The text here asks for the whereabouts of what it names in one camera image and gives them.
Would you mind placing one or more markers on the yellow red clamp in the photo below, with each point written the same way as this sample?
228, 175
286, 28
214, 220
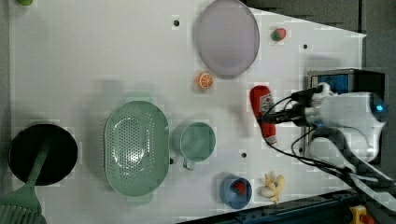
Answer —
360, 215

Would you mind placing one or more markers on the purple round plate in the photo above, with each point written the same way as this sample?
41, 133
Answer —
227, 37

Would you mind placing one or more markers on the red plush ketchup bottle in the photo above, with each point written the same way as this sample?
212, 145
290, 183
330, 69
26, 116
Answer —
261, 100

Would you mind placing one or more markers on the strawberry toy near plate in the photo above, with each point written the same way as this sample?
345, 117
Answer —
278, 34

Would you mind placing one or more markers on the peeled banana toy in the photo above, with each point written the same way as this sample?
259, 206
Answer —
272, 187

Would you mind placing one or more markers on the blue cup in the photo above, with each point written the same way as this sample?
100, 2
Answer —
230, 197

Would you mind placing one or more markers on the orange slice toy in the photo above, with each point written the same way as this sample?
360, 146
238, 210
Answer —
204, 81

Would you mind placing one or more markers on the green mug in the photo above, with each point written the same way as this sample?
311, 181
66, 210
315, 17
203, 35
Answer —
195, 141

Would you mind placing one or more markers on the green slotted spatula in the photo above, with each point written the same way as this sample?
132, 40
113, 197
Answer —
21, 206

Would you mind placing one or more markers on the green round object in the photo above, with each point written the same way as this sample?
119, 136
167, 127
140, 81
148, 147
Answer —
25, 3

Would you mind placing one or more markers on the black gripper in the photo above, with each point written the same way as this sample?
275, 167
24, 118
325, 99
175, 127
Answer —
303, 100

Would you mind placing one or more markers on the red strawberry toy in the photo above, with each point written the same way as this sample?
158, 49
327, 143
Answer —
239, 187

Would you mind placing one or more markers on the green oval strainer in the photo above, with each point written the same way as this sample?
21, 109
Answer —
136, 141

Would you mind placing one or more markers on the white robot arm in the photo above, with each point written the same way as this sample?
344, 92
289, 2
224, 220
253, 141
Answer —
363, 176

